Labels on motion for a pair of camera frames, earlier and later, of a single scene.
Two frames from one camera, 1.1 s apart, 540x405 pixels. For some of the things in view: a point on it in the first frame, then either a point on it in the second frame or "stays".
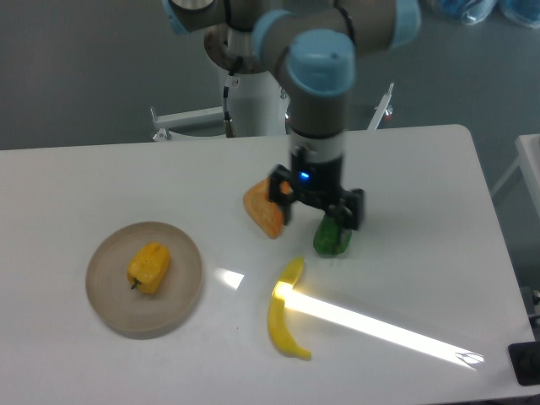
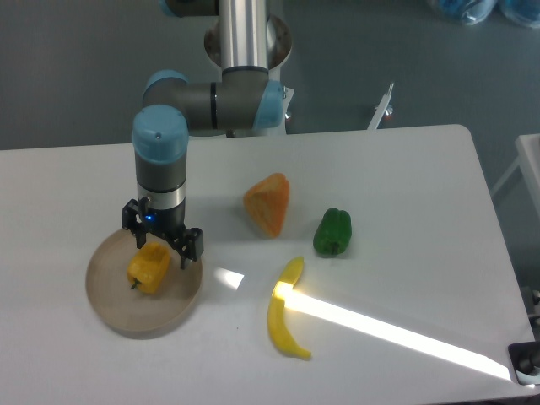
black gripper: x=315 y=180 to x=166 y=211
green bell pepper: x=330 y=238 stays
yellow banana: x=277 y=310 stays
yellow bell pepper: x=149 y=267 stays
